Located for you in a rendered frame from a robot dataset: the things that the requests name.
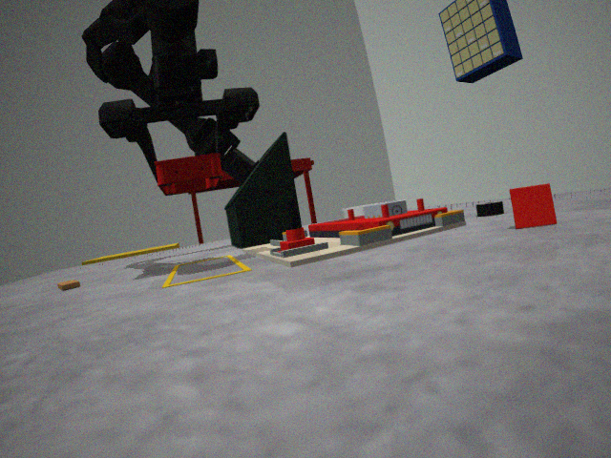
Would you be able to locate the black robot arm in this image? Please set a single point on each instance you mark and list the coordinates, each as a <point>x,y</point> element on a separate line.
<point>172,24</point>

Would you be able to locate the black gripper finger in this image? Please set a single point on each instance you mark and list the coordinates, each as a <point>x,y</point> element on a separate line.
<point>226,121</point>
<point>137,131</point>

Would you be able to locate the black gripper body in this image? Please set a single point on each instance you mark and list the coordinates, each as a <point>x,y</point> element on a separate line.
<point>178,103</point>

